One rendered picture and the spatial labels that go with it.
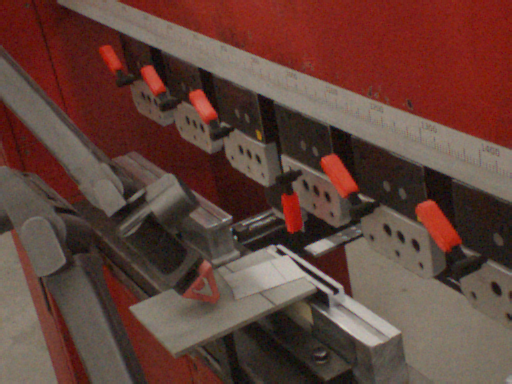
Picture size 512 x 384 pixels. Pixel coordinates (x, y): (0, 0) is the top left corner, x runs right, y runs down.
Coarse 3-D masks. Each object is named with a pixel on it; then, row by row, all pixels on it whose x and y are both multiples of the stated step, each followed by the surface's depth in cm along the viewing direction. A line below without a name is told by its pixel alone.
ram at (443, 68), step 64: (64, 0) 218; (128, 0) 183; (192, 0) 158; (256, 0) 139; (320, 0) 124; (384, 0) 112; (448, 0) 102; (320, 64) 130; (384, 64) 117; (448, 64) 106; (384, 128) 122
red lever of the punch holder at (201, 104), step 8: (192, 96) 162; (200, 96) 162; (200, 104) 161; (208, 104) 162; (200, 112) 161; (208, 112) 161; (208, 120) 161; (216, 120) 161; (216, 128) 160; (224, 128) 160; (232, 128) 161; (216, 136) 159; (224, 136) 160
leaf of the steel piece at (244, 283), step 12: (264, 264) 171; (228, 276) 169; (240, 276) 169; (252, 276) 168; (264, 276) 167; (276, 276) 167; (228, 288) 163; (240, 288) 165; (252, 288) 165; (264, 288) 164
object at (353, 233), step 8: (360, 224) 177; (344, 232) 176; (352, 232) 175; (360, 232) 175; (320, 240) 175; (328, 240) 174; (336, 240) 174; (344, 240) 173; (352, 240) 174; (304, 248) 173; (312, 248) 173; (320, 248) 172; (328, 248) 172; (336, 248) 173; (312, 256) 172
